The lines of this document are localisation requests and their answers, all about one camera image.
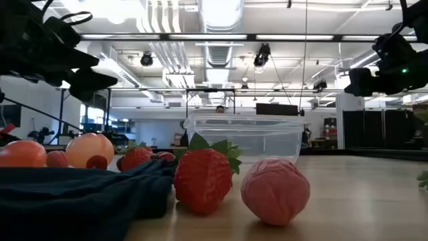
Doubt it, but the orange toy carrot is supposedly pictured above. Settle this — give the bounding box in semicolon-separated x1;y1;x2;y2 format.
0;139;47;168

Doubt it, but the small dark red toy raspberry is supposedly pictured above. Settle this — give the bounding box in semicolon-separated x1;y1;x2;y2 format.
86;155;108;170

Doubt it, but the black metal table frame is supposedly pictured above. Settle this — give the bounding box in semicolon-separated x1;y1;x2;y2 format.
0;95;84;134

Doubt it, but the small red toy strawberry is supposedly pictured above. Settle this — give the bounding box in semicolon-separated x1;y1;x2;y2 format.
156;151;177;162

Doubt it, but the black room partition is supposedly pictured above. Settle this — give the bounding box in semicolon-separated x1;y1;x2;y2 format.
342;109;415;151

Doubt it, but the small pink toy raspberry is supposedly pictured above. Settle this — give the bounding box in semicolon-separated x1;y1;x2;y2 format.
45;150;70;168

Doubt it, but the dark folded cloth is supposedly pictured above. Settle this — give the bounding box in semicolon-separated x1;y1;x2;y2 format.
0;159;175;241

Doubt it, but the pink orange toy peach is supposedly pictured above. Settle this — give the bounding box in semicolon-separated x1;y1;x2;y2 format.
65;132;115;169

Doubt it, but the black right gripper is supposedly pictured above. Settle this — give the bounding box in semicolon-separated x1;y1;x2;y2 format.
344;33;428;96

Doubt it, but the red leafy toy strawberry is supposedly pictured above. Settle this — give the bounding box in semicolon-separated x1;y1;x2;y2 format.
116;140;155;172

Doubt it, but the large pink toy raspberry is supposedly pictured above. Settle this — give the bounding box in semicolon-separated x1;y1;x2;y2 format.
240;158;311;226

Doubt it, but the clear plastic tupperware container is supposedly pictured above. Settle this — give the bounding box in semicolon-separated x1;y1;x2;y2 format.
183;112;306;165

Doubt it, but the black ceiling spot lamp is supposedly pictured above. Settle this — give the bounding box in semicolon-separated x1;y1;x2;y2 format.
140;51;154;67

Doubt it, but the black overhead camera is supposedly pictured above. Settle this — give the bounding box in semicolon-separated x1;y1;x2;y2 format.
253;42;272;68

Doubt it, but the black monitor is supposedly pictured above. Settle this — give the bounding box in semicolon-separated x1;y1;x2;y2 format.
255;102;300;117

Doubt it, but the large red toy strawberry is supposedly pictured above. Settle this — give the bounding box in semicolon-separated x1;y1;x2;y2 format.
173;133;242;216

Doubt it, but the silver ventilation duct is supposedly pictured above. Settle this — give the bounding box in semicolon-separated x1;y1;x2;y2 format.
199;0;245;68

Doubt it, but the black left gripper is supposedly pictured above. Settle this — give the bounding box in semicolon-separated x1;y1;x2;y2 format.
33;15;118;102

